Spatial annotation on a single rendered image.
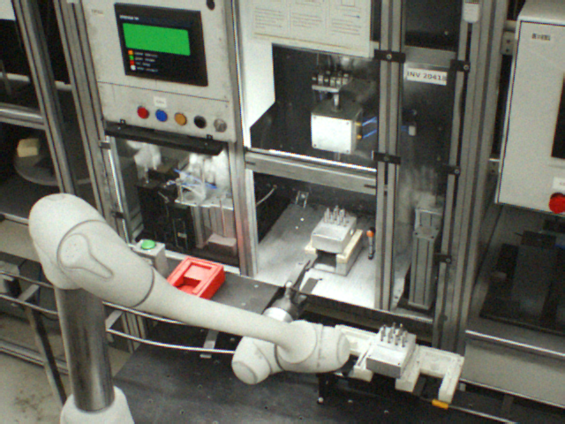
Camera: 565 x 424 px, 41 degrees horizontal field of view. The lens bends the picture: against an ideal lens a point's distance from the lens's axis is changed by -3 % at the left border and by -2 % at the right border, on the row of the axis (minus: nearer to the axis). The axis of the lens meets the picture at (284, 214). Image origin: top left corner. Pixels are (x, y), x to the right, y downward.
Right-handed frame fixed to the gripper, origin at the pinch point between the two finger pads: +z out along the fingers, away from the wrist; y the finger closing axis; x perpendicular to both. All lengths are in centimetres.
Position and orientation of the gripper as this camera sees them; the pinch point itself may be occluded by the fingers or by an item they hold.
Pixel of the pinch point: (309, 272)
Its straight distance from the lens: 214.3
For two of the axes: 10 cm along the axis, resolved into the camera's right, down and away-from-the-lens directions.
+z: 4.0, -5.4, 7.4
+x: -9.1, -1.9, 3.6
